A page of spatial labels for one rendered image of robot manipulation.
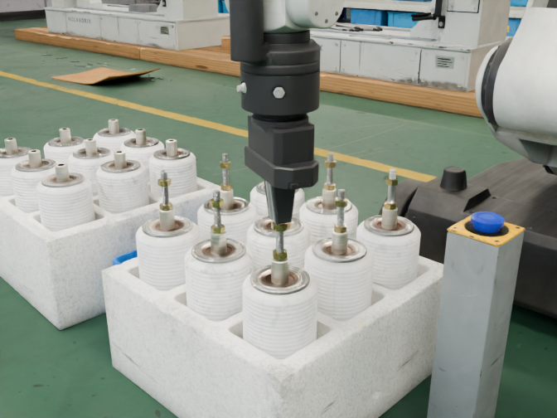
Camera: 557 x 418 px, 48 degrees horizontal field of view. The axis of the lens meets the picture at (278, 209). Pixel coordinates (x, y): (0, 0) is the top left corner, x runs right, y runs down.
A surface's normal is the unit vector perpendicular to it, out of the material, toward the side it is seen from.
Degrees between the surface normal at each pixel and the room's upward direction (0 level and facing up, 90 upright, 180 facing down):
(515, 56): 48
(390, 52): 90
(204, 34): 90
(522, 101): 101
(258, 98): 90
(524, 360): 0
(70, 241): 90
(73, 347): 0
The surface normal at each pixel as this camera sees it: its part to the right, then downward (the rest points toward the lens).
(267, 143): -0.91, 0.15
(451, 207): -0.48, -0.45
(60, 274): 0.68, 0.27
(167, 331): -0.70, 0.27
